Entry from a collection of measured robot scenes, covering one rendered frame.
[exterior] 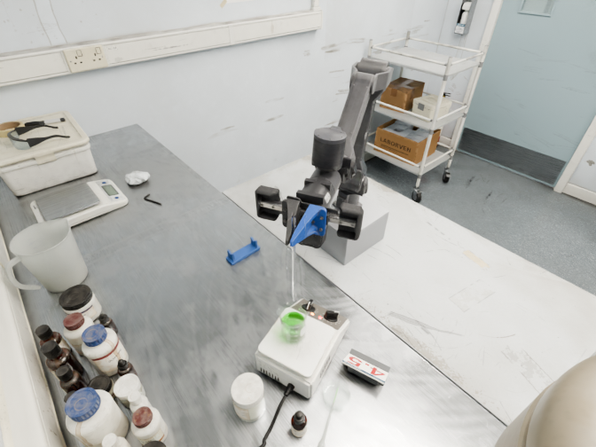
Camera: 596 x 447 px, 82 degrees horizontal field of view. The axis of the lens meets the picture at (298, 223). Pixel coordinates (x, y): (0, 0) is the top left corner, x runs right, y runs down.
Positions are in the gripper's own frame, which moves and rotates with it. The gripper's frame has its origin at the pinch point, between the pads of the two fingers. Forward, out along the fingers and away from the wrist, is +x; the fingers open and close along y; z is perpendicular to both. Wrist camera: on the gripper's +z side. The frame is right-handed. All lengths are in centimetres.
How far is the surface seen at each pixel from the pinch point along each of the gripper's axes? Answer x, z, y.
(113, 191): -33, 32, 81
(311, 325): -1.5, 26.1, -2.8
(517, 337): -21, 35, -47
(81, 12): -80, -14, 122
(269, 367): 8.4, 29.7, 2.6
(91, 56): -75, 1, 118
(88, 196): -25, 30, 84
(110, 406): 26.1, 25.5, 23.8
